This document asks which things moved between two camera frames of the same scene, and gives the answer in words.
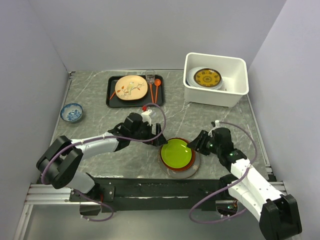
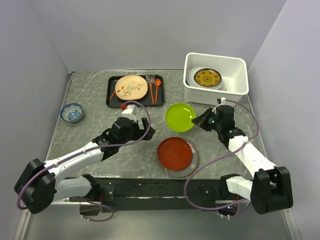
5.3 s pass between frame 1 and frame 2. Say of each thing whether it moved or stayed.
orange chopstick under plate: stayed
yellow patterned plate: stayed
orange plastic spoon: stayed
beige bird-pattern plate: stayed
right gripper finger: moved
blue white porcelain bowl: stayed
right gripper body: moved
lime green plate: moved
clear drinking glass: stayed
